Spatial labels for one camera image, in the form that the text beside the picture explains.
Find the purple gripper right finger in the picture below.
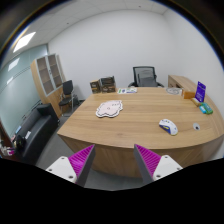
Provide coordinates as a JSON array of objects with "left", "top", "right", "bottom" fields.
[{"left": 134, "top": 144, "right": 182, "bottom": 184}]

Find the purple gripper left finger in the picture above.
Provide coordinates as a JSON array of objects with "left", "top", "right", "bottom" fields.
[{"left": 47, "top": 145, "right": 95, "bottom": 187}]

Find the white and blue computer mouse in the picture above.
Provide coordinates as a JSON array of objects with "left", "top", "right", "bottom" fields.
[{"left": 159, "top": 119, "right": 178, "bottom": 136}]

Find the white cat-shaped mouse pad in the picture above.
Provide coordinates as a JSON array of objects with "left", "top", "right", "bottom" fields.
[{"left": 96, "top": 100, "right": 123, "bottom": 118}]

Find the large wooden office desk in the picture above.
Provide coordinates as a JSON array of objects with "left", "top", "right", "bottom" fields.
[{"left": 58, "top": 88, "right": 224, "bottom": 177}]

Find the black leather sofa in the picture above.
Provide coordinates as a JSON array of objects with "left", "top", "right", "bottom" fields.
[{"left": 15, "top": 103, "right": 59, "bottom": 165}]

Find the round white desk grommet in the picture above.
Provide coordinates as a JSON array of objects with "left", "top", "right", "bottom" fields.
[{"left": 193, "top": 123, "right": 200, "bottom": 131}]

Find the black visitor chair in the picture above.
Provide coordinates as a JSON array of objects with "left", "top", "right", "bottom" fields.
[{"left": 59, "top": 80, "right": 80, "bottom": 109}]

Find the round patterned coaster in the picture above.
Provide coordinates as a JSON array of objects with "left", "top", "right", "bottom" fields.
[{"left": 166, "top": 87, "right": 182, "bottom": 95}]

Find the green and blue packet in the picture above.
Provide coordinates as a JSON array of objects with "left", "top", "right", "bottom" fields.
[{"left": 201, "top": 102, "right": 213, "bottom": 114}]

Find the orange small box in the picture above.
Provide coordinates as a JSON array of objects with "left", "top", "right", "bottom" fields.
[{"left": 182, "top": 90, "right": 195, "bottom": 99}]

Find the white and green leaflet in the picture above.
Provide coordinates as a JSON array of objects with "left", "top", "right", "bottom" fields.
[{"left": 117, "top": 87, "right": 137, "bottom": 94}]

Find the dark brown box left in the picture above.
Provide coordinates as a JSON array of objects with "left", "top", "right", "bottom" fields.
[{"left": 90, "top": 80, "right": 101, "bottom": 94}]

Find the dark brown box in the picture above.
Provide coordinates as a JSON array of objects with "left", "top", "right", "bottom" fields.
[
  {"left": 100, "top": 76, "right": 116, "bottom": 93},
  {"left": 90, "top": 80, "right": 101, "bottom": 94}
]

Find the low wooden side cabinet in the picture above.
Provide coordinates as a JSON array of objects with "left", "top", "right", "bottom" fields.
[{"left": 168, "top": 75, "right": 197, "bottom": 92}]

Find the dark brown box right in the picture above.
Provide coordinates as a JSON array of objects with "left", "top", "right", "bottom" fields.
[{"left": 100, "top": 76, "right": 116, "bottom": 93}]

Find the black mesh office chair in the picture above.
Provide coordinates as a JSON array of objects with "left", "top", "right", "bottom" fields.
[{"left": 129, "top": 66, "right": 163, "bottom": 87}]

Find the wooden glass-door cabinet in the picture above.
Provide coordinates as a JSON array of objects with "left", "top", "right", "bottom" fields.
[{"left": 30, "top": 54, "right": 64, "bottom": 117}]

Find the rectangular ceiling light panel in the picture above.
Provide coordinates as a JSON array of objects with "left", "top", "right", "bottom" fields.
[{"left": 13, "top": 32, "right": 35, "bottom": 52}]

